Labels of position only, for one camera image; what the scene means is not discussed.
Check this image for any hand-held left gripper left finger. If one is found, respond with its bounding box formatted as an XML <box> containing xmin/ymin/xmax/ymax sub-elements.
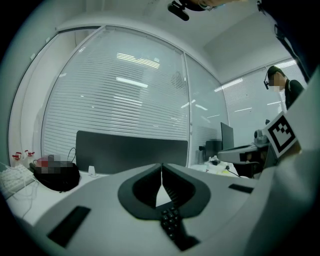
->
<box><xmin>29</xmin><ymin>163</ymin><xmax>181</xmax><ymax>256</ymax></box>

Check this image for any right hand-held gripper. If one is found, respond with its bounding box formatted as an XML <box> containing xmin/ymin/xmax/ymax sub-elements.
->
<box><xmin>217</xmin><ymin>111</ymin><xmax>302</xmax><ymax>171</ymax></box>

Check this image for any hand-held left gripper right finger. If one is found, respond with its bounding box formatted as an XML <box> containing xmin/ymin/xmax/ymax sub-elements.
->
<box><xmin>162</xmin><ymin>163</ymin><xmax>260</xmax><ymax>256</ymax></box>

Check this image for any white keyboard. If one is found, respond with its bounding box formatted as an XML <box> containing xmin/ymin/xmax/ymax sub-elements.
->
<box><xmin>0</xmin><ymin>163</ymin><xmax>36</xmax><ymax>200</ymax></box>

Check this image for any black laptop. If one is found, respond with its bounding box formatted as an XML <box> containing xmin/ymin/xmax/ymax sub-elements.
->
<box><xmin>220</xmin><ymin>121</ymin><xmax>235</xmax><ymax>151</ymax></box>

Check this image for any black bag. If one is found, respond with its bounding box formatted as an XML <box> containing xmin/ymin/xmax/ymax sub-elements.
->
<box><xmin>29</xmin><ymin>154</ymin><xmax>81</xmax><ymax>193</ymax></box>

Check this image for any black monitor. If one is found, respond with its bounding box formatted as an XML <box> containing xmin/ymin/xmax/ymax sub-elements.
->
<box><xmin>75</xmin><ymin>130</ymin><xmax>189</xmax><ymax>175</ymax></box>

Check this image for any person's navy striped shirt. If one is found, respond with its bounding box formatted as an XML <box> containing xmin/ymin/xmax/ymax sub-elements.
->
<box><xmin>257</xmin><ymin>0</ymin><xmax>320</xmax><ymax>83</ymax></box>

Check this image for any person's head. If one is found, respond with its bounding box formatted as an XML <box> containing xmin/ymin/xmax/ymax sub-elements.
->
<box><xmin>187</xmin><ymin>0</ymin><xmax>241</xmax><ymax>12</ymax></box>

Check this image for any thin white cable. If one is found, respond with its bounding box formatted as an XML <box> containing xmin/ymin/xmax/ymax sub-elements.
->
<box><xmin>4</xmin><ymin>178</ymin><xmax>40</xmax><ymax>219</ymax></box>

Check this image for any black head-worn camera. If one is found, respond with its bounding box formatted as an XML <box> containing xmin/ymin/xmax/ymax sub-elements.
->
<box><xmin>167</xmin><ymin>0</ymin><xmax>190</xmax><ymax>22</ymax></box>

